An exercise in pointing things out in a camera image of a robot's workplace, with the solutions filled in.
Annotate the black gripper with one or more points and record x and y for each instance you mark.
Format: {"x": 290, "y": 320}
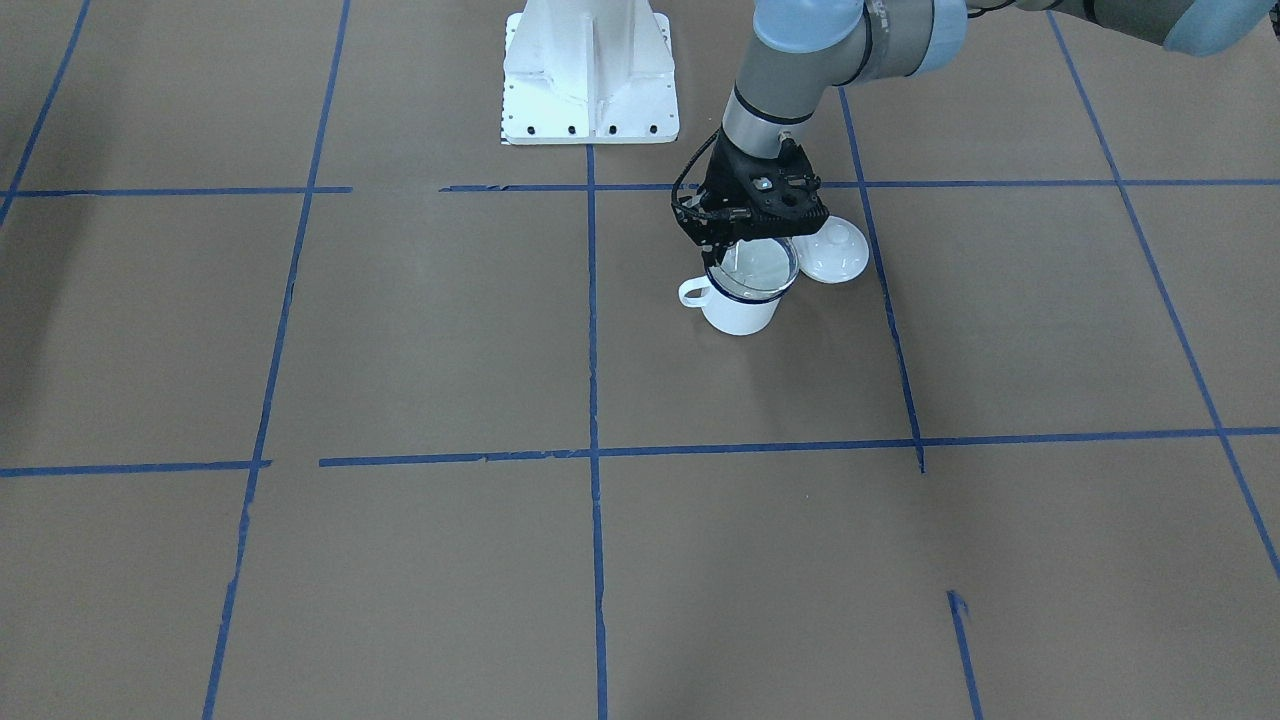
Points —
{"x": 718, "y": 172}

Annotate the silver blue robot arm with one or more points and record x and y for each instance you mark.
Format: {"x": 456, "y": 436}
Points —
{"x": 802, "y": 48}

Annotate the white enamel cup blue rim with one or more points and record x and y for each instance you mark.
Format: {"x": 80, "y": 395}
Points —
{"x": 723, "y": 313}

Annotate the small white bowl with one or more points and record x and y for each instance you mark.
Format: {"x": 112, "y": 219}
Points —
{"x": 837, "y": 253}

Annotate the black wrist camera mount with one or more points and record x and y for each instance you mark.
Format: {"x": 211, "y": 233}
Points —
{"x": 805, "y": 214}

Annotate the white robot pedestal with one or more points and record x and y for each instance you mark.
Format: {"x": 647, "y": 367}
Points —
{"x": 588, "y": 72}

